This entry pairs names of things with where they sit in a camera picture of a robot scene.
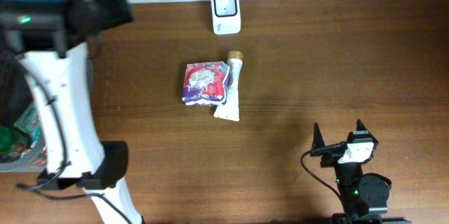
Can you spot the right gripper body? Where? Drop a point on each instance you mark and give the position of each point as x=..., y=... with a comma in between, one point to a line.
x=332, y=159

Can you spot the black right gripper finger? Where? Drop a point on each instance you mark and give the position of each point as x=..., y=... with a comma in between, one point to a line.
x=318, y=141
x=360, y=126

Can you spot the white tube gold cap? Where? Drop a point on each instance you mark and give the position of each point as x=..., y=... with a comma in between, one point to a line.
x=230, y=110

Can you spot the red purple pad pack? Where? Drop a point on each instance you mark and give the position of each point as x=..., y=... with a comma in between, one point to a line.
x=205, y=83

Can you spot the green Kleenex tissue pack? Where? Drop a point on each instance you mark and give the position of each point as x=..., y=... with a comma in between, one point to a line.
x=28, y=123

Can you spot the green lid jar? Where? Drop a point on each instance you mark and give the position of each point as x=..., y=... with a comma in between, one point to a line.
x=9, y=140

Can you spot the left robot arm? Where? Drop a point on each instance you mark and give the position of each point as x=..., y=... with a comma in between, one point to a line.
x=48, y=40

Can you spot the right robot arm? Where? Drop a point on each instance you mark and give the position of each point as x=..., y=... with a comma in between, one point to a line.
x=363, y=195

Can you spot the white barcode scanner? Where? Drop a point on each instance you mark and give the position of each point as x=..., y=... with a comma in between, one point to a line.
x=226, y=16

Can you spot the grey plastic mesh basket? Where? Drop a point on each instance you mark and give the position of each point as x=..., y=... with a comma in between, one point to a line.
x=27, y=157

